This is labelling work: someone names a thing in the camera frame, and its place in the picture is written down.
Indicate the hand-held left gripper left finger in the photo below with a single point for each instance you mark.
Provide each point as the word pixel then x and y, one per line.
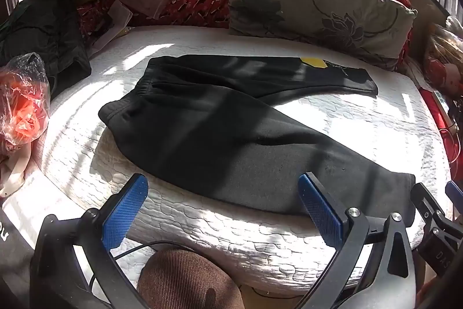
pixel 124 215

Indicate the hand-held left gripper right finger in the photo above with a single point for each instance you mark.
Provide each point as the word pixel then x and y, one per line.
pixel 320 211

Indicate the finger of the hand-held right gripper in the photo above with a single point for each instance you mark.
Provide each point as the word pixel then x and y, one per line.
pixel 455 191
pixel 428 202

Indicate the black pants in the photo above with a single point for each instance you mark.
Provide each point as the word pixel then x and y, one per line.
pixel 202 128

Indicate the red bed sheet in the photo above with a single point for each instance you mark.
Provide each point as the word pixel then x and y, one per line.
pixel 450 135

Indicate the white quilted mattress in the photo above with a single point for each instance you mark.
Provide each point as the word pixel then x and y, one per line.
pixel 325 120

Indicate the white power strip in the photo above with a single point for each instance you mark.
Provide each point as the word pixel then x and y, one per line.
pixel 441 101

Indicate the dark grey printed garment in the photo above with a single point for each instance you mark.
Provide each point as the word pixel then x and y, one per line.
pixel 12 251

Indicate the bag of stuffed toys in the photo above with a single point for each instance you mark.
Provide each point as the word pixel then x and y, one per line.
pixel 443 55

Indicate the yellow tag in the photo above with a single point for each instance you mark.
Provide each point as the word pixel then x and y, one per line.
pixel 314 62

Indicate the plastic bag with orange contents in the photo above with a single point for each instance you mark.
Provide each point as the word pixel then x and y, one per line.
pixel 21 106

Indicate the white paper sheet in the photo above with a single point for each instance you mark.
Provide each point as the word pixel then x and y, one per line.
pixel 115 15

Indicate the dark green jacket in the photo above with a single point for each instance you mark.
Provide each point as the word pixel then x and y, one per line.
pixel 39 30

